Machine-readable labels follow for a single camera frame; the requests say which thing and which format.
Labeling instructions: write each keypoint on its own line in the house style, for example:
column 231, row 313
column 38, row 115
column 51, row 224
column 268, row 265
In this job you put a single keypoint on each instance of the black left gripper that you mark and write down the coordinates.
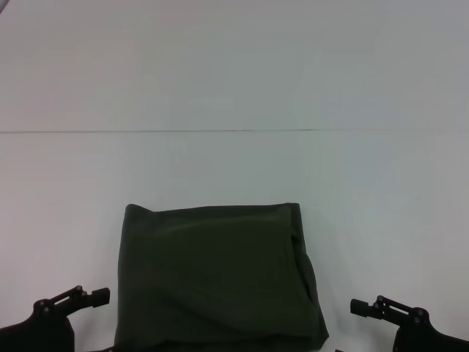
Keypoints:
column 36, row 333

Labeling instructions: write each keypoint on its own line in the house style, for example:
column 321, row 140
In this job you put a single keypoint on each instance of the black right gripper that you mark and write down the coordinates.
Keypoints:
column 428, row 339

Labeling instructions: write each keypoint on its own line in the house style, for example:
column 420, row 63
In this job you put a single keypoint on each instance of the dark green shirt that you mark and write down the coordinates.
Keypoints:
column 220, row 278

